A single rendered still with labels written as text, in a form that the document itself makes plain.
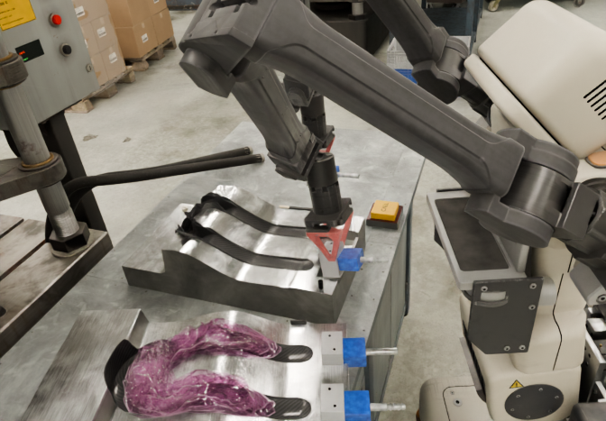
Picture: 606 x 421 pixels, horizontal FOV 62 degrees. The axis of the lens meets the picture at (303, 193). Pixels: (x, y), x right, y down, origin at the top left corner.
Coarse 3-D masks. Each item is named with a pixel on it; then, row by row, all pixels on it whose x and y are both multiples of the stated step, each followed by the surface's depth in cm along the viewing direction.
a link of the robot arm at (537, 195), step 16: (528, 176) 54; (544, 176) 54; (560, 176) 54; (512, 192) 54; (528, 192) 54; (544, 192) 54; (560, 192) 54; (576, 192) 54; (592, 192) 54; (528, 208) 53; (544, 208) 53; (560, 208) 55; (576, 208) 54; (592, 208) 54; (560, 224) 53; (576, 224) 54
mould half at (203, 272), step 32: (224, 192) 123; (224, 224) 113; (288, 224) 118; (320, 224) 116; (352, 224) 114; (160, 256) 116; (192, 256) 104; (224, 256) 107; (288, 256) 108; (160, 288) 114; (192, 288) 110; (224, 288) 106; (256, 288) 103; (288, 288) 100; (320, 320) 101
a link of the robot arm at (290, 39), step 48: (240, 0) 45; (288, 0) 45; (192, 48) 50; (240, 48) 45; (288, 48) 45; (336, 48) 46; (336, 96) 49; (384, 96) 48; (432, 96) 50; (432, 144) 51; (480, 144) 52; (528, 144) 55; (480, 192) 55; (528, 240) 56
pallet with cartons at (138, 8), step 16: (112, 0) 482; (128, 0) 482; (144, 0) 511; (160, 0) 542; (112, 16) 491; (128, 16) 488; (144, 16) 512; (160, 16) 542; (128, 32) 497; (144, 32) 514; (160, 32) 543; (128, 48) 506; (144, 48) 515; (160, 48) 544; (144, 64) 515
